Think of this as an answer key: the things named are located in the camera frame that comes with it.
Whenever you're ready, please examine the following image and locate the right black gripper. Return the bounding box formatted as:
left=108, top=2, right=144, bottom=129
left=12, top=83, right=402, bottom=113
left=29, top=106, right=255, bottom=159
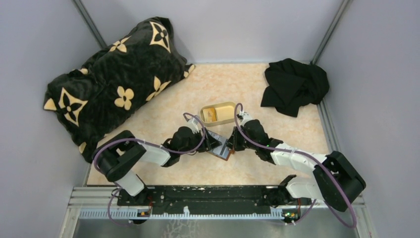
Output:
left=224, top=126, right=258, bottom=152

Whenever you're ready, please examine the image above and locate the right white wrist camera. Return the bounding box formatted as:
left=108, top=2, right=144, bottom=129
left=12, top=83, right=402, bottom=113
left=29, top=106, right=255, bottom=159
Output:
left=237, top=112, right=253, bottom=126

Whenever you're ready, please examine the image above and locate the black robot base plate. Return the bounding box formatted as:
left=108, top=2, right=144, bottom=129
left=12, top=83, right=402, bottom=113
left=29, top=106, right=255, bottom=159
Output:
left=117, top=185, right=312, bottom=215

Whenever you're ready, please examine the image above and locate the black floral plush pillow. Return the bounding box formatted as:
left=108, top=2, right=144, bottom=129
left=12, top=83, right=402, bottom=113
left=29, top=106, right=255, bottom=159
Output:
left=44, top=17, right=195, bottom=163

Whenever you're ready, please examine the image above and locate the crumpled black cloth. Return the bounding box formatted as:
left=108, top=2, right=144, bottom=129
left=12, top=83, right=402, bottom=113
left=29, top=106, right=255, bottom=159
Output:
left=261, top=58, right=330, bottom=118

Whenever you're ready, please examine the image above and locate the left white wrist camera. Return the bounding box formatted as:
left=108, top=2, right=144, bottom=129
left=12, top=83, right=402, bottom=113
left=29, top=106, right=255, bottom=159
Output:
left=186, top=118, right=200, bottom=134

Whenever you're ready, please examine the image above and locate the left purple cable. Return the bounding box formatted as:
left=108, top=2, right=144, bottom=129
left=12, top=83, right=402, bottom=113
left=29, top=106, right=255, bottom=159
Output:
left=93, top=113, right=208, bottom=227

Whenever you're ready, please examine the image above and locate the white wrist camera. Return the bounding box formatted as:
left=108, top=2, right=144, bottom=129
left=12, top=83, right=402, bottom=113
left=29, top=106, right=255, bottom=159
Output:
left=186, top=118, right=200, bottom=134
left=237, top=112, right=253, bottom=126

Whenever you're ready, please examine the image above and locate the brown leather card holder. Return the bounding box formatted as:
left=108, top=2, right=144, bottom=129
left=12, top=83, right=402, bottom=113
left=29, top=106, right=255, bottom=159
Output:
left=208, top=130, right=234, bottom=161

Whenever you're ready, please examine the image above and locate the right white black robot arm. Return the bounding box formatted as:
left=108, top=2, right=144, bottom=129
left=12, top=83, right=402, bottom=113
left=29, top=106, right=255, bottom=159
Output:
left=228, top=119, right=367, bottom=212

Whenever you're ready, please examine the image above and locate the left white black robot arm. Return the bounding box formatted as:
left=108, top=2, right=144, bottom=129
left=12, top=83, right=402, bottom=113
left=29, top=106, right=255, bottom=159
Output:
left=93, top=126, right=222, bottom=205

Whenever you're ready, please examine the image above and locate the white toothed cable rail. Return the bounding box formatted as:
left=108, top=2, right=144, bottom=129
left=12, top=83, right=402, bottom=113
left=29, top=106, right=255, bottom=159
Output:
left=79, top=207, right=285, bottom=220

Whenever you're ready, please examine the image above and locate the purple cable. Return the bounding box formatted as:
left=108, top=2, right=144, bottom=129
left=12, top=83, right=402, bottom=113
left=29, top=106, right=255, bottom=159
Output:
left=233, top=103, right=358, bottom=229
left=93, top=113, right=208, bottom=227

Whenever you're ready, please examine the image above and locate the beige oval tray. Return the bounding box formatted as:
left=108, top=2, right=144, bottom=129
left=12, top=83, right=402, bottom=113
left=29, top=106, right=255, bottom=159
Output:
left=199, top=102, right=236, bottom=127

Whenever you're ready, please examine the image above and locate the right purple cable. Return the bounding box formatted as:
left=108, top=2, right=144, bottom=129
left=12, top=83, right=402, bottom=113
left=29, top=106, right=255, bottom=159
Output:
left=233, top=103, right=358, bottom=229

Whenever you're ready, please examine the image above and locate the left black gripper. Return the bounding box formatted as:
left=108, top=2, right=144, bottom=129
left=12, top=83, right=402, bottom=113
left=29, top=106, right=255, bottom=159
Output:
left=179, top=126, right=222, bottom=155

